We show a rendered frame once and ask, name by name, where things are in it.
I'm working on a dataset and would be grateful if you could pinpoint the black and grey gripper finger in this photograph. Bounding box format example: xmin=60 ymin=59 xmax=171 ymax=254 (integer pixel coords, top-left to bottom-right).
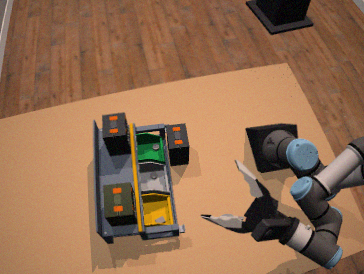
xmin=201 ymin=214 xmax=254 ymax=234
xmin=235 ymin=159 xmax=273 ymax=207

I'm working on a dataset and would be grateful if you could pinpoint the grey metal rack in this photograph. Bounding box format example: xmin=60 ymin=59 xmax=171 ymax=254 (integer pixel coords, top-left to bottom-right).
xmin=93 ymin=119 xmax=185 ymax=244

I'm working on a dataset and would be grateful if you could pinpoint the yellow open bin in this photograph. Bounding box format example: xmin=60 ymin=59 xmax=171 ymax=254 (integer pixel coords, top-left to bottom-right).
xmin=142 ymin=193 xmax=174 ymax=227

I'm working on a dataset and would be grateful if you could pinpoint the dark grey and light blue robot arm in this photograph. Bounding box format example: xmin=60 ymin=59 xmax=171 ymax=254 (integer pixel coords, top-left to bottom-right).
xmin=251 ymin=130 xmax=364 ymax=269

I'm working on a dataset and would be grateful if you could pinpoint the green bin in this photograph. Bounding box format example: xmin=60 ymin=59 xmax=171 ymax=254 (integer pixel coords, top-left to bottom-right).
xmin=136 ymin=133 xmax=166 ymax=165

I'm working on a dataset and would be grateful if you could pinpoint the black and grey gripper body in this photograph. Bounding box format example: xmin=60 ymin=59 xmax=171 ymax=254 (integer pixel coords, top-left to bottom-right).
xmin=244 ymin=197 xmax=300 ymax=245

